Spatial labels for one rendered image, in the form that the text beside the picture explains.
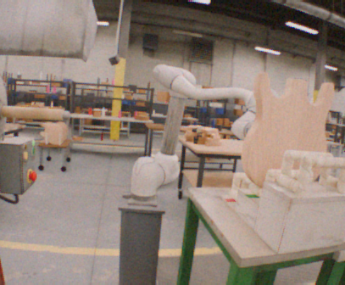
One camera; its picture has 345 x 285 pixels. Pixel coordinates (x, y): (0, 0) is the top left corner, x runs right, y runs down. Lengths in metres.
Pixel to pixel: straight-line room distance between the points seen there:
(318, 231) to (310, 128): 0.36
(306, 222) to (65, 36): 0.77
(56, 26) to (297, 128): 0.78
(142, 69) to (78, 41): 11.28
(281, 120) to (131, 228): 1.06
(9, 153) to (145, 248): 0.98
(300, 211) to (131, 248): 1.13
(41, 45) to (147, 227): 1.20
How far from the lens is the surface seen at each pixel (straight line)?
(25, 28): 0.62
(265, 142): 0.85
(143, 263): 1.66
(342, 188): 0.84
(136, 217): 1.50
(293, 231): 0.75
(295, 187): 0.72
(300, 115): 0.92
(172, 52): 12.16
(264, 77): 0.83
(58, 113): 0.72
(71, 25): 0.59
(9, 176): 1.04
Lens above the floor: 1.30
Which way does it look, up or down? 8 degrees down
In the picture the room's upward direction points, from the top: 6 degrees clockwise
